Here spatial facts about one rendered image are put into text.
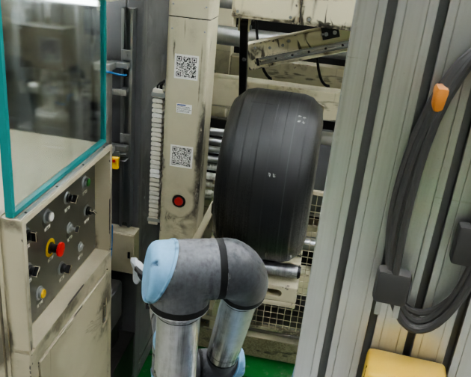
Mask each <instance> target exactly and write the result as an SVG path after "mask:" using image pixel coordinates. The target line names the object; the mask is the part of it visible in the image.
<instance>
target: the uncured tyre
mask: <svg viewBox="0 0 471 377"><path fill-rule="evenodd" d="M251 101H253V102H251ZM259 102H263V103H259ZM264 103H269V104H264ZM270 104H273V105H270ZM298 114H302V115H304V116H307V123H306V126H305V125H302V124H299V123H296V121H297V117H298ZM322 130H323V108H322V107H321V106H320V105H319V104H318V102H317V101H316V100H315V98H314V97H312V96H309V95H307V94H300V93H294V92H288V91H278V90H272V89H265V88H251V89H247V90H246V91H245V92H244V93H242V94H241V95H239V96H238V97H236V98H235V100H234V101H233V103H232V106H231V108H230V112H229V114H228V117H227V121H226V125H225V128H224V134H223V138H222V141H221V147H220V151H219V156H218V164H217V169H216V175H215V188H214V198H213V213H212V224H213V233H214V237H215V238H232V239H237V240H239V241H242V242H244V243H245V244H247V245H249V246H250V247H252V249H253V250H255V252H256V253H257V254H258V255H259V256H260V258H261V259H262V260H270V261H275V262H286V261H290V260H291V259H293V258H294V257H296V256H297V255H299V254H300V253H301V250H302V247H303V245H304V242H305V239H306V235H307V227H308V222H309V217H310V208H311V203H312V198H313V189H314V185H315V176H316V170H317V165H318V155H319V150H320V145H321V135H322ZM267 171H276V172H277V178H276V180H270V179H266V175H267Z"/></svg>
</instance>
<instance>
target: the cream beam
mask: <svg viewBox="0 0 471 377"><path fill-rule="evenodd" d="M355 1H356V0H233V4H232V13H231V17H236V18H243V19H255V20H262V21H269V22H281V23H287V24H294V25H299V23H300V25H306V26H313V27H319V28H332V29H339V30H345V31H350V30H351V24H352V19H353V15H354V6H355Z"/></svg>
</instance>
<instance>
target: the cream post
mask: <svg viewBox="0 0 471 377"><path fill-rule="evenodd" d="M219 4H220V0H170V1H169V19H168V36H167V70H166V88H165V106H164V140H163V158H162V176H161V209H160V231H159V240H163V239H171V238H176V239H192V238H193V237H194V234H195V233H196V232H197V229H198V227H199V226H200V223H201V222H202V220H203V210H204V200H205V190H206V171H207V161H208V151H209V132H210V122H211V112H212V93H213V83H214V73H215V54H216V44H217V34H218V15H219ZM175 53H176V54H183V55H194V56H199V67H198V79H197V81H193V80H187V79H176V78H174V62H175ZM177 103H181V104H186V105H192V110H191V114H183V113H178V112H176V104H177ZM171 144H175V145H180V146H186V147H193V159H192V169H189V168H180V167H174V166H170V145H171ZM176 197H180V198H182V199H183V204H182V205H181V206H177V205H176V204H175V203H174V200H175V198H176Z"/></svg>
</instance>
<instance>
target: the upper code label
mask: <svg viewBox="0 0 471 377"><path fill-rule="evenodd" d="M198 67H199V56H194V55H183V54H176V53H175V62H174V78H176V79H187V80H193V81H197V79H198Z"/></svg>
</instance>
